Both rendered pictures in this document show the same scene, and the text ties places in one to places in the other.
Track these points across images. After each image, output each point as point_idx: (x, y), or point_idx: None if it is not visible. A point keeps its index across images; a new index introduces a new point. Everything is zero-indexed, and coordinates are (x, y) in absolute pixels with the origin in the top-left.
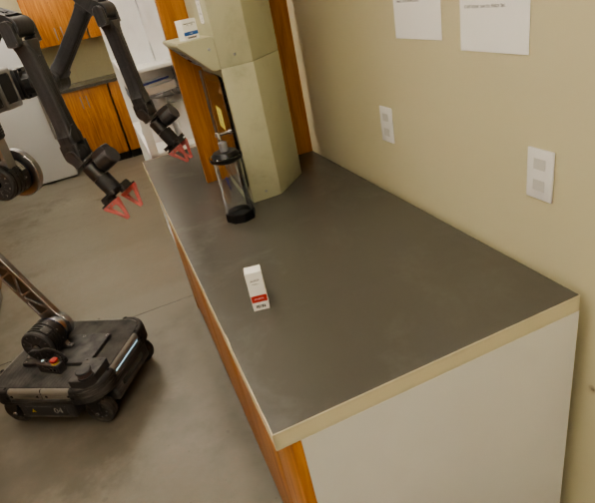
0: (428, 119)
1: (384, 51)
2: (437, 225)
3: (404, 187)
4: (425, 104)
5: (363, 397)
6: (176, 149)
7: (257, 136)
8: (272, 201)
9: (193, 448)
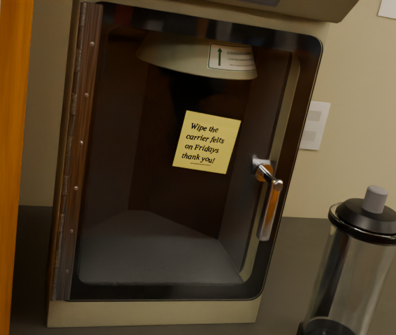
0: None
1: (343, 28)
2: None
3: (314, 204)
4: None
5: None
6: None
7: None
8: (261, 301)
9: None
